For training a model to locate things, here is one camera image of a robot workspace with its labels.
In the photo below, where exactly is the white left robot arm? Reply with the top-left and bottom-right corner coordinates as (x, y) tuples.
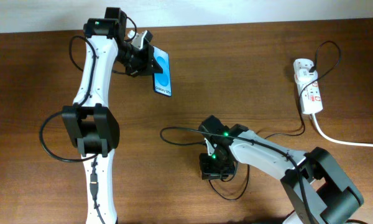
(62, 7), (171, 223)

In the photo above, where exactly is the black charger cable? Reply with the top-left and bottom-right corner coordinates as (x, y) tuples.
(206, 40), (342, 202)

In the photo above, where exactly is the white USB charger adapter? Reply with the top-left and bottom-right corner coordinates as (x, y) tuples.
(295, 68), (318, 85)

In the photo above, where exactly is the white power strip cord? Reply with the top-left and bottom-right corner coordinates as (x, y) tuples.
(310, 113), (373, 149)

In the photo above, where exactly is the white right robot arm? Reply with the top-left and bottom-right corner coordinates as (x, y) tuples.
(198, 116), (364, 223)

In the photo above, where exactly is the white power strip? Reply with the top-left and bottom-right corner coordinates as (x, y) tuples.
(293, 58), (323, 115)

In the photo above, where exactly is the blue Galaxy smartphone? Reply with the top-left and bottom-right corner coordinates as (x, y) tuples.
(154, 47), (172, 97)

